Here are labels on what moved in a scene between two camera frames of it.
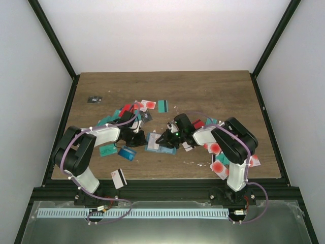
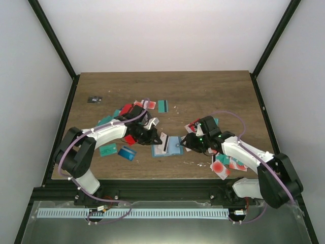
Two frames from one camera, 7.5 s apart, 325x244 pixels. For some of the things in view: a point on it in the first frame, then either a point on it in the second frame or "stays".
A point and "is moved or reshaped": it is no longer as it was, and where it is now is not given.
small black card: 95,99 stays
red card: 127,107 stays
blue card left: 127,153 stays
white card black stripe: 119,178 → 161,148
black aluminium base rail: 217,190 stays
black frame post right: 273,40 stays
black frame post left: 56,42 stays
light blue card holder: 151,145 is moved or reshaped
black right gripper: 167,140 → 191,142
